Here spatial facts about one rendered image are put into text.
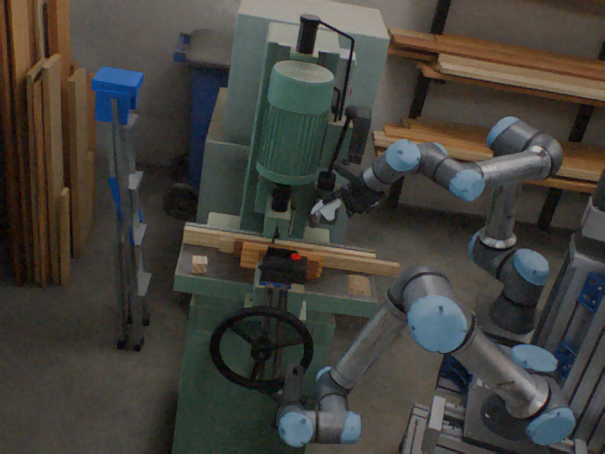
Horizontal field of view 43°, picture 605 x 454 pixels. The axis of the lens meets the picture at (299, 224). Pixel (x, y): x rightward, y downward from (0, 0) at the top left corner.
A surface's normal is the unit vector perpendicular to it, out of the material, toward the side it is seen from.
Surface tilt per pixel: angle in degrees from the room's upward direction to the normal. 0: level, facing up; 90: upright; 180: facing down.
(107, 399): 0
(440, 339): 85
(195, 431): 90
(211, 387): 90
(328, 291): 0
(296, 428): 59
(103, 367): 0
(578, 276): 90
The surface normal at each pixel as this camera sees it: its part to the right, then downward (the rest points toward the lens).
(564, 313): -0.26, 0.44
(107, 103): 0.00, 0.49
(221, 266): 0.17, -0.86
